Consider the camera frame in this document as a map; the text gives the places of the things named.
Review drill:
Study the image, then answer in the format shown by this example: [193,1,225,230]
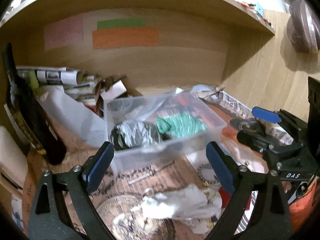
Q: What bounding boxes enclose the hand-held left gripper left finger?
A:
[28,141,116,240]

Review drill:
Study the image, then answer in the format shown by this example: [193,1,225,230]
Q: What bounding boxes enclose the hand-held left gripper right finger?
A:
[205,141,292,240]

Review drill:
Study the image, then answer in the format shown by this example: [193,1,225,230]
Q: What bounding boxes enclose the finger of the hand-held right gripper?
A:
[236,129,277,155]
[251,106,307,146]

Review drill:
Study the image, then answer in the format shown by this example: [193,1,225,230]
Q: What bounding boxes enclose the white plastic wrap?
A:
[140,184,223,234]

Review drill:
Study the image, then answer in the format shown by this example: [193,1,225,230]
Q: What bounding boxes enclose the clear plastic storage box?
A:
[104,86,227,175]

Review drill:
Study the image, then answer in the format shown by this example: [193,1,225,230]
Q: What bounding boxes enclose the black item in plastic wrap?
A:
[110,120,163,152]

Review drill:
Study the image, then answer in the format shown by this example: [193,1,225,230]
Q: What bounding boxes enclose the orange cloth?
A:
[287,177,320,233]

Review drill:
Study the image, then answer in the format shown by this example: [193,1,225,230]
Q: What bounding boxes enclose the white plastic bag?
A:
[40,86,108,148]

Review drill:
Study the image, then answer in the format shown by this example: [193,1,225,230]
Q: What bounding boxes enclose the teal knitted cloth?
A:
[156,113,207,138]

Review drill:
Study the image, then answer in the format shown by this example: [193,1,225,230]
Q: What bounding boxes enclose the red item in box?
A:
[176,91,200,107]

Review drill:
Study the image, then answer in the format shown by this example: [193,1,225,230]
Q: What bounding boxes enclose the white card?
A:
[100,80,127,102]

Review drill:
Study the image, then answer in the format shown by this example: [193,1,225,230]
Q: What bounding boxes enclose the dark bottle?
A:
[2,42,67,165]

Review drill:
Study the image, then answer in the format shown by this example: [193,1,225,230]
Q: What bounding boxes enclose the white device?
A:
[0,125,28,190]

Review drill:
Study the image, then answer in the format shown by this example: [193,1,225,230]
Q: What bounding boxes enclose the brown round object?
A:
[286,0,320,54]

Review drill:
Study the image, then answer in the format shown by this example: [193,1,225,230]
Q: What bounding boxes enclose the rolled newspapers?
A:
[16,66,100,100]

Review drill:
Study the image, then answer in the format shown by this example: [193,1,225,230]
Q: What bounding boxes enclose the wooden shelf unit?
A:
[0,0,300,120]

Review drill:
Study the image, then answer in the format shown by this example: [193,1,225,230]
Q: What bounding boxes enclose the orange paper note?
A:
[92,27,159,50]

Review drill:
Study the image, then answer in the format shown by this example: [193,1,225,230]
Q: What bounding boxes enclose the pink paper note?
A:
[44,15,84,51]

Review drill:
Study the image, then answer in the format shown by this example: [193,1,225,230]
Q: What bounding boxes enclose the green paper note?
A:
[97,18,146,30]

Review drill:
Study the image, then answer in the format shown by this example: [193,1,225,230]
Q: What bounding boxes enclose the beaded ring bracelet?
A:
[197,163,221,185]

